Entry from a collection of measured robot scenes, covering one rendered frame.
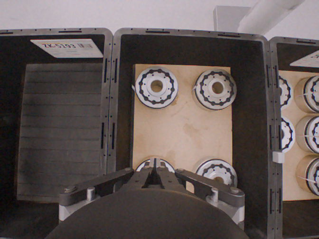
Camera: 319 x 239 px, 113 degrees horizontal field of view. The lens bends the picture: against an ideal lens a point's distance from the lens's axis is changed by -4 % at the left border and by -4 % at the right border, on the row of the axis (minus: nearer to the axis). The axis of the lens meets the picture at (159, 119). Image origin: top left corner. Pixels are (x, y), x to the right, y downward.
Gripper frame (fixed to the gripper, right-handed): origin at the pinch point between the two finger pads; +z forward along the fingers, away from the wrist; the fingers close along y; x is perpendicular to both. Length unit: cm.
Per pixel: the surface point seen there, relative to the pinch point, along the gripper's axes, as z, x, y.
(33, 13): 28, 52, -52
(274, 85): 5.3, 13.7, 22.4
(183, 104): 15.1, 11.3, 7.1
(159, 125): 15.1, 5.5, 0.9
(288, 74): 15.1, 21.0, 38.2
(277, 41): 5.1, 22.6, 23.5
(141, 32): 5.1, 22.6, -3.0
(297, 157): 15.1, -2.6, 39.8
